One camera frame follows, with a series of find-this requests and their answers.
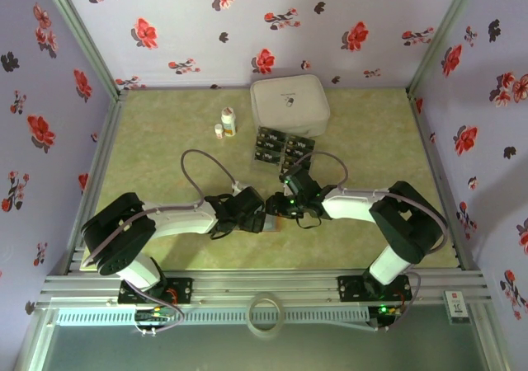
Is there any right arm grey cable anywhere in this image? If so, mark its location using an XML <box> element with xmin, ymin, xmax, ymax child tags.
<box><xmin>284</xmin><ymin>150</ymin><xmax>450</xmax><ymax>265</ymax></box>

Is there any small white tag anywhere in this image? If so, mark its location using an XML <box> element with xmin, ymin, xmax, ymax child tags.
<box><xmin>443</xmin><ymin>290</ymin><xmax>471</xmax><ymax>326</ymax></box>

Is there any white slotted cable duct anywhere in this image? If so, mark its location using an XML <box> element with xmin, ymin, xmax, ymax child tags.
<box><xmin>55</xmin><ymin>307</ymin><xmax>370</xmax><ymax>326</ymax></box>

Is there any aluminium mounting rail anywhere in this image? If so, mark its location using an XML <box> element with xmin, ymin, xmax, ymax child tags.
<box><xmin>35</xmin><ymin>268</ymin><xmax>494</xmax><ymax>311</ymax></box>

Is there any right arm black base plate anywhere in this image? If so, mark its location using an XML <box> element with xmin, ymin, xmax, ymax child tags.
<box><xmin>337</xmin><ymin>275</ymin><xmax>413</xmax><ymax>303</ymax></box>

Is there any clear tape roll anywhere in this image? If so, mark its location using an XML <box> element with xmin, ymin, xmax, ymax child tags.
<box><xmin>246</xmin><ymin>292</ymin><xmax>285</xmax><ymax>339</ymax></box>

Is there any aluminium side rail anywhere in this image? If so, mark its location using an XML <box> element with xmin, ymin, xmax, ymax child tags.
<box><xmin>406</xmin><ymin>90</ymin><xmax>475</xmax><ymax>271</ymax></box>
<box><xmin>61</xmin><ymin>90</ymin><xmax>130</xmax><ymax>275</ymax></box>

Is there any aluminium corner post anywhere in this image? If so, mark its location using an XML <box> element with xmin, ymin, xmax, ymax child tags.
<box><xmin>406</xmin><ymin>0</ymin><xmax>483</xmax><ymax>100</ymax></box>
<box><xmin>37</xmin><ymin>0</ymin><xmax>130</xmax><ymax>100</ymax></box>

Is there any black component tray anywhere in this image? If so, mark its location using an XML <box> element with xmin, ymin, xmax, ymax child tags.
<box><xmin>250</xmin><ymin>125</ymin><xmax>318</xmax><ymax>175</ymax></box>

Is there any white square storage box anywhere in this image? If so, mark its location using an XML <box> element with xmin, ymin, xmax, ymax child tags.
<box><xmin>250</xmin><ymin>73</ymin><xmax>332</xmax><ymax>138</ymax></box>

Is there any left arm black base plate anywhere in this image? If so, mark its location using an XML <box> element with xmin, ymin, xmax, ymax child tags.
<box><xmin>118</xmin><ymin>277</ymin><xmax>194</xmax><ymax>305</ymax></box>

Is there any large white pill bottle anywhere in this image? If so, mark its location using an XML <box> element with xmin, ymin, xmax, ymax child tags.
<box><xmin>220</xmin><ymin>106</ymin><xmax>238</xmax><ymax>138</ymax></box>

